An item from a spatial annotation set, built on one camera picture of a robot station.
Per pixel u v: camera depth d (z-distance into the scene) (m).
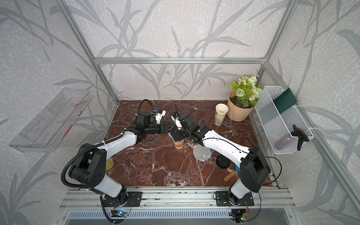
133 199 0.74
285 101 0.73
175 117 0.71
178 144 0.87
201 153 0.91
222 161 0.86
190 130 0.61
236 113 0.98
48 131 0.66
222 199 0.73
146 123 0.71
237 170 0.83
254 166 0.42
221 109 0.97
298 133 0.58
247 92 0.86
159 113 0.79
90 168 0.45
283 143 0.63
